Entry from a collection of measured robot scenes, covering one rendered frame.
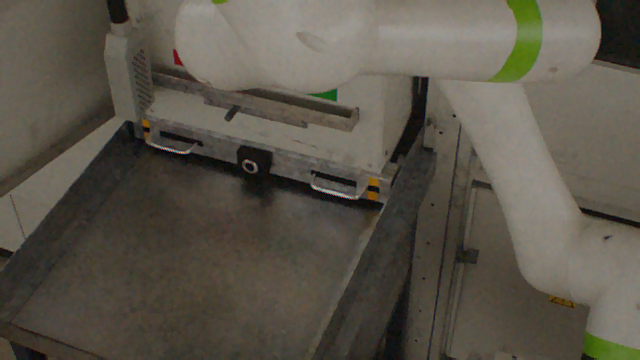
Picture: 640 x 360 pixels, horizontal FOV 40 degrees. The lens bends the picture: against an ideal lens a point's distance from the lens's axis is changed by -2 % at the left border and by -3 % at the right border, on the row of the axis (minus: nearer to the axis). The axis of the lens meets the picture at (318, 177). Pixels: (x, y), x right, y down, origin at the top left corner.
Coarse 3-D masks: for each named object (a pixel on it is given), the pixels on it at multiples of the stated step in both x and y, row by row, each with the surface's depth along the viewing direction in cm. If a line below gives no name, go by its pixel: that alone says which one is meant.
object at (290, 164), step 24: (168, 120) 174; (168, 144) 177; (192, 144) 174; (216, 144) 172; (240, 144) 169; (264, 144) 168; (288, 168) 169; (312, 168) 166; (336, 168) 164; (384, 168) 163; (384, 192) 163
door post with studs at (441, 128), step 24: (432, 96) 170; (432, 120) 173; (456, 120) 171; (432, 144) 178; (432, 192) 186; (432, 216) 190; (432, 240) 195; (432, 264) 200; (432, 288) 206; (432, 312) 211
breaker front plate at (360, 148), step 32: (128, 0) 157; (160, 0) 154; (160, 32) 159; (160, 64) 165; (160, 96) 170; (192, 96) 167; (288, 96) 158; (352, 96) 153; (224, 128) 170; (256, 128) 166; (288, 128) 163; (320, 128) 160; (352, 160) 163
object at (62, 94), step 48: (0, 0) 152; (48, 0) 163; (96, 0) 173; (0, 48) 158; (48, 48) 168; (96, 48) 179; (0, 96) 163; (48, 96) 174; (96, 96) 185; (0, 144) 168; (48, 144) 179; (0, 192) 170
